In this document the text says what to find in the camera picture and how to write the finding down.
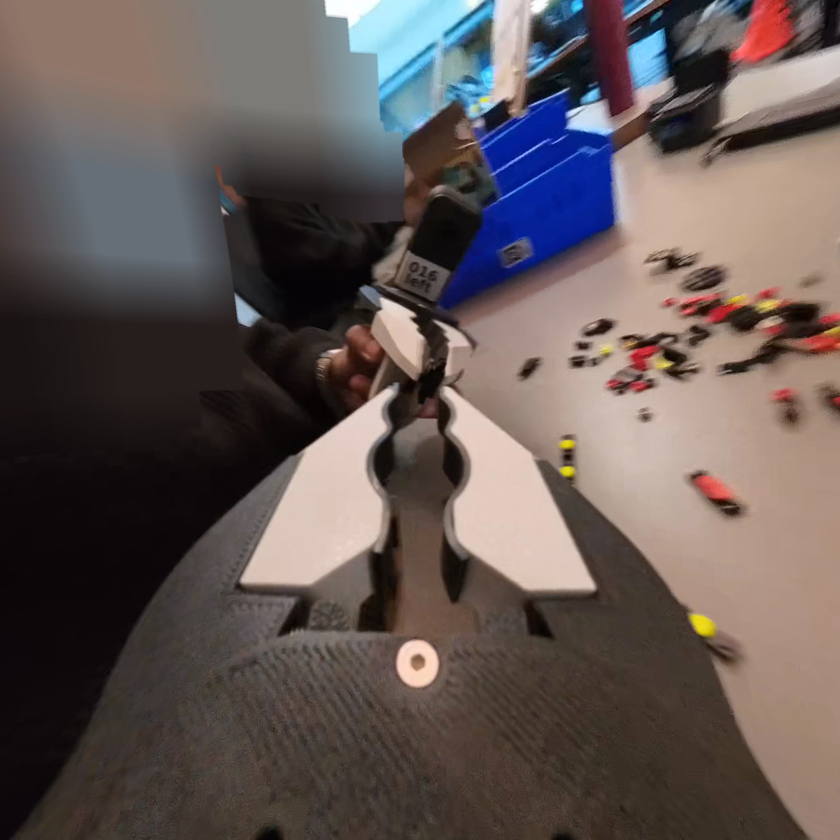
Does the maroon bottle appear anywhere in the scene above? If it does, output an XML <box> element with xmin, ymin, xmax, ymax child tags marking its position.
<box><xmin>583</xmin><ymin>0</ymin><xmax>636</xmax><ymax>118</ymax></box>

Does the black battery charger case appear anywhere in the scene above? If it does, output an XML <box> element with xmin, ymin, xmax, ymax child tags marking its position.
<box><xmin>672</xmin><ymin>49</ymin><xmax>732</xmax><ymax>93</ymax></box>
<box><xmin>650</xmin><ymin>85</ymin><xmax>723</xmax><ymax>155</ymax></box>

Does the black lego clip bar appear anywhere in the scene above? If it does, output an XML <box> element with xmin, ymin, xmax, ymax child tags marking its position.
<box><xmin>410</xmin><ymin>367</ymin><xmax>445</xmax><ymax>412</ymax></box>

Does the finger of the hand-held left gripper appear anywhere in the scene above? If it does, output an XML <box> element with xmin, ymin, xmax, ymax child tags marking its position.
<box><xmin>371</xmin><ymin>305</ymin><xmax>434</xmax><ymax>385</ymax></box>
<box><xmin>438</xmin><ymin>328</ymin><xmax>476</xmax><ymax>383</ymax></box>

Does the tall cardboard sheet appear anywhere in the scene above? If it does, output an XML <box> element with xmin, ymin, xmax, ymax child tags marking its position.
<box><xmin>492</xmin><ymin>0</ymin><xmax>532</xmax><ymax>106</ymax></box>

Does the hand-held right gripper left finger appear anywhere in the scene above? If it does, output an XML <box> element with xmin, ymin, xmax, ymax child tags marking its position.
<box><xmin>238</xmin><ymin>386</ymin><xmax>403</xmax><ymax>631</ymax></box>

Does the printed cardboard lego box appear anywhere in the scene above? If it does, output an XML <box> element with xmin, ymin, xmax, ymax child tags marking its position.
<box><xmin>402</xmin><ymin>101</ymin><xmax>500</xmax><ymax>211</ymax></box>

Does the black flat device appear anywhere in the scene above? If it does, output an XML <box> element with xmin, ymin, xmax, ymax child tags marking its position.
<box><xmin>715</xmin><ymin>98</ymin><xmax>840</xmax><ymax>148</ymax></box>

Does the black rectangular lego plate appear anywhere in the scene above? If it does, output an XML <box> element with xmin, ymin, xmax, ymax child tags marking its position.
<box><xmin>643</xmin><ymin>248</ymin><xmax>700</xmax><ymax>273</ymax></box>

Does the red black lego subassembly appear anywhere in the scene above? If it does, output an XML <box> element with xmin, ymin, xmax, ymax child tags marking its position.
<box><xmin>688</xmin><ymin>469</ymin><xmax>746</xmax><ymax>518</ymax></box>

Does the person's left hand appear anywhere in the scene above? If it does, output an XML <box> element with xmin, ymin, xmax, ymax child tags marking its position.
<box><xmin>328</xmin><ymin>325</ymin><xmax>439</xmax><ymax>421</ymax></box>

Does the pile of loose lego pieces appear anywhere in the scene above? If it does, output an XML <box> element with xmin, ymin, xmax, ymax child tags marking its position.
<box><xmin>567</xmin><ymin>285</ymin><xmax>840</xmax><ymax>395</ymax></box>

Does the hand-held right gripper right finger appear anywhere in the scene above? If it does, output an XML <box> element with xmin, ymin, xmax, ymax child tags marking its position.
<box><xmin>436</xmin><ymin>387</ymin><xmax>599</xmax><ymax>602</ymax></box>

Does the blue plastic bin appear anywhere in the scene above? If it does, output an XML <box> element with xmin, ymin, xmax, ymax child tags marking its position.
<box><xmin>438</xmin><ymin>92</ymin><xmax>618</xmax><ymax>309</ymax></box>

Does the black yellow lego spider model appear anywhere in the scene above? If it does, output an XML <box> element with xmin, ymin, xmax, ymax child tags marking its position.
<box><xmin>558</xmin><ymin>433</ymin><xmax>742</xmax><ymax>664</ymax></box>

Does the person's left forearm black sleeve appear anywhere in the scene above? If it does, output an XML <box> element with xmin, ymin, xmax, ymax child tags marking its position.
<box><xmin>246</xmin><ymin>322</ymin><xmax>342</xmax><ymax>427</ymax></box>

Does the orange traffic cone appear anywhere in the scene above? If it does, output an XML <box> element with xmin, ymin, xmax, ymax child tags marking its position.
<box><xmin>731</xmin><ymin>0</ymin><xmax>795</xmax><ymax>63</ymax></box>

